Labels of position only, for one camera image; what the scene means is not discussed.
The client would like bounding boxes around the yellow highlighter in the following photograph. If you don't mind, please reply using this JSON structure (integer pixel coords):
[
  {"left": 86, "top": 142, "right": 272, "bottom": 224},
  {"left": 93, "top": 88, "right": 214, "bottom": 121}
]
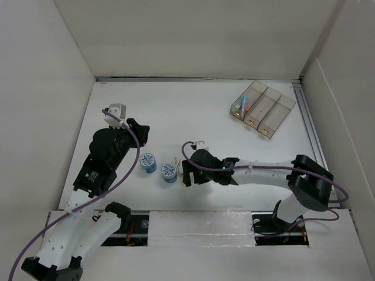
[{"left": 182, "top": 172, "right": 194, "bottom": 187}]

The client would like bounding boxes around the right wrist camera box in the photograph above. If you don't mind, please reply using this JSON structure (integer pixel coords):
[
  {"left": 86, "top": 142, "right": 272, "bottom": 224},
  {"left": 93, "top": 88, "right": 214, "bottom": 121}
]
[{"left": 191, "top": 140, "right": 209, "bottom": 150}]

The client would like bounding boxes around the front black mounting rail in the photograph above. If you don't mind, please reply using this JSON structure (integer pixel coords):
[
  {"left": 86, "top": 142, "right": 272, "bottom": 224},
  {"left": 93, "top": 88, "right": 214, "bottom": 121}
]
[{"left": 103, "top": 211, "right": 309, "bottom": 246}]

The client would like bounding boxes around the middle clear organizer bin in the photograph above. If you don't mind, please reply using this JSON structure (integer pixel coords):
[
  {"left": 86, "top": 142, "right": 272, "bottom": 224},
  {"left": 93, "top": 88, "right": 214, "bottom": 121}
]
[{"left": 244, "top": 87, "right": 282, "bottom": 129}]

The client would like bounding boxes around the blue highlighter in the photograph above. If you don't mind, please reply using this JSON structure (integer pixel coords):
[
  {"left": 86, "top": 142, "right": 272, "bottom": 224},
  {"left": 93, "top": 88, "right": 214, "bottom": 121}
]
[{"left": 240, "top": 95, "right": 248, "bottom": 112}]

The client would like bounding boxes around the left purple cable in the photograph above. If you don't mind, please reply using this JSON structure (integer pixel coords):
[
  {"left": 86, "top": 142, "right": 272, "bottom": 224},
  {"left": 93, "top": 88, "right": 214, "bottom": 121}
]
[{"left": 8, "top": 108, "right": 141, "bottom": 279}]

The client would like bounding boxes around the left blue slime jar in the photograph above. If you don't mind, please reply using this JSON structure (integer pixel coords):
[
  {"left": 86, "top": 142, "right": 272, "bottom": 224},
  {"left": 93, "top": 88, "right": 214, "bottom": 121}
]
[{"left": 139, "top": 153, "right": 157, "bottom": 173}]

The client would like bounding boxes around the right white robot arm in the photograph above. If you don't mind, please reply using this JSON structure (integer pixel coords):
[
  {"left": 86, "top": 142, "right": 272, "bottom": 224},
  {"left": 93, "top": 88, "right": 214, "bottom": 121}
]
[{"left": 182, "top": 149, "right": 333, "bottom": 232}]

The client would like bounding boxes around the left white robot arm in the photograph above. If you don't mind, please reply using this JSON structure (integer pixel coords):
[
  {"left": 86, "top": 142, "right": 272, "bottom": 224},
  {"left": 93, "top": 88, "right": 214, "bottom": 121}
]
[{"left": 21, "top": 118, "right": 150, "bottom": 280}]

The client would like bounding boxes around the blue slime jar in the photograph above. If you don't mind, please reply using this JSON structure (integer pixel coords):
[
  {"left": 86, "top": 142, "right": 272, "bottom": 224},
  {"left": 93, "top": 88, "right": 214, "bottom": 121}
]
[
  {"left": 161, "top": 163, "right": 178, "bottom": 183},
  {"left": 139, "top": 153, "right": 157, "bottom": 173}
]

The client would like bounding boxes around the right blue slime jar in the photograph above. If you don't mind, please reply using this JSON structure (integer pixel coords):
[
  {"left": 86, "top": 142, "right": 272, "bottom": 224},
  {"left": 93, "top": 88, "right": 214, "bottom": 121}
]
[{"left": 161, "top": 163, "right": 178, "bottom": 183}]

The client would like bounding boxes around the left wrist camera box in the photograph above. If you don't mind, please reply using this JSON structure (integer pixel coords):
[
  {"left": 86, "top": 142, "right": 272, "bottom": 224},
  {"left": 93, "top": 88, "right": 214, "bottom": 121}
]
[{"left": 104, "top": 103, "right": 126, "bottom": 129}]

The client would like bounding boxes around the clear organizer bin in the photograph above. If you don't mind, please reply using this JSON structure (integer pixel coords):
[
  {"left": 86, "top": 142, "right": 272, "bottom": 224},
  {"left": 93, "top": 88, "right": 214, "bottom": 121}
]
[
  {"left": 229, "top": 80, "right": 268, "bottom": 121},
  {"left": 244, "top": 87, "right": 282, "bottom": 129},
  {"left": 257, "top": 95, "right": 296, "bottom": 139}
]

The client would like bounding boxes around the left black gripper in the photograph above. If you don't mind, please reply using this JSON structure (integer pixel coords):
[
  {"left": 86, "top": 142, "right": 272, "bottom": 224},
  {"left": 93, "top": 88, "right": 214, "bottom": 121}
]
[{"left": 109, "top": 118, "right": 149, "bottom": 169}]

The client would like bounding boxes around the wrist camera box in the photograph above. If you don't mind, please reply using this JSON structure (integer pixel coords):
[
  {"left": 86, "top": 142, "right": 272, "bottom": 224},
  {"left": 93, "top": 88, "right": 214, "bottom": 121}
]
[
  {"left": 104, "top": 103, "right": 126, "bottom": 129},
  {"left": 191, "top": 140, "right": 209, "bottom": 150}
]

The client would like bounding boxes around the right clear organizer bin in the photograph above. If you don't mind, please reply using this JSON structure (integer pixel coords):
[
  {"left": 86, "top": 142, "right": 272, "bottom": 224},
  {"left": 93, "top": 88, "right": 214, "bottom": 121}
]
[{"left": 257, "top": 95, "right": 296, "bottom": 139}]

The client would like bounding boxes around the aluminium rail back edge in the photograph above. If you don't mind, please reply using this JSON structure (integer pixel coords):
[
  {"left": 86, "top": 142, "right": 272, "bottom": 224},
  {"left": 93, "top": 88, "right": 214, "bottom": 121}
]
[{"left": 96, "top": 76, "right": 304, "bottom": 82}]

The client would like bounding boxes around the left clear organizer bin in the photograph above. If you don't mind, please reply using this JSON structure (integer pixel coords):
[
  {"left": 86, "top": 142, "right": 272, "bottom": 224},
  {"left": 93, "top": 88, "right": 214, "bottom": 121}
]
[{"left": 229, "top": 80, "right": 268, "bottom": 121}]

